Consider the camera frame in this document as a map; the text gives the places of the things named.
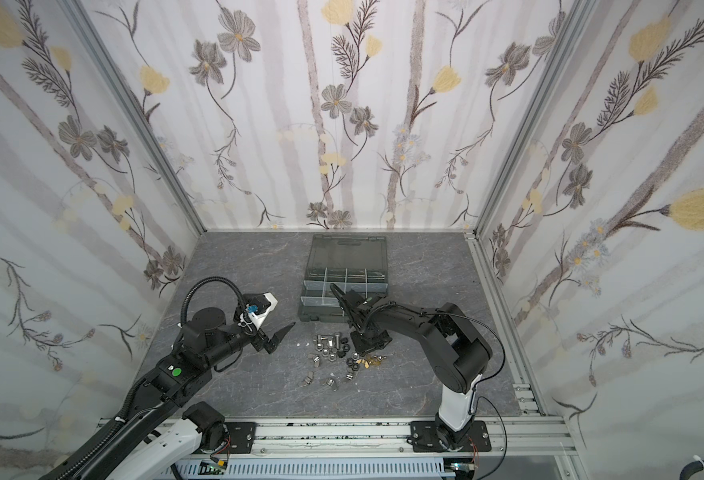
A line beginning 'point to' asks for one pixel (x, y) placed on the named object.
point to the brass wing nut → (376, 360)
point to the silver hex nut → (349, 377)
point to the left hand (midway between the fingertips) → (275, 300)
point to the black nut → (351, 363)
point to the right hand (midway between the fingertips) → (361, 340)
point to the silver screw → (330, 382)
